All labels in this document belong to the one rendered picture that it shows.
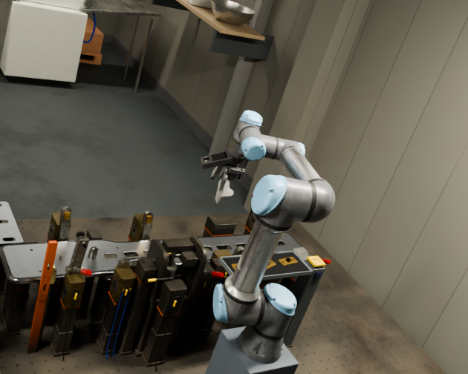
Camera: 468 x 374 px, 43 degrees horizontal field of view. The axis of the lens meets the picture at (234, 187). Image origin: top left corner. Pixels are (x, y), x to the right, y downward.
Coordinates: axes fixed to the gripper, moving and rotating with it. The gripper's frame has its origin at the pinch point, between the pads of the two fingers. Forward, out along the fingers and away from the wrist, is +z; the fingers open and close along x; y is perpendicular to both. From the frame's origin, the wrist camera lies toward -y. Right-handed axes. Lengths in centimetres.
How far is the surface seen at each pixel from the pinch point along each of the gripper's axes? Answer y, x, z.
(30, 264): -58, -12, 41
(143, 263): -20.0, -17.9, 25.5
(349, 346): 91, -11, 63
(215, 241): 19.5, 20.2, 41.1
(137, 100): 38, 425, 201
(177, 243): -8.5, -10.7, 19.1
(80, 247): -44, -20, 20
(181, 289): -5.2, -25.8, 27.6
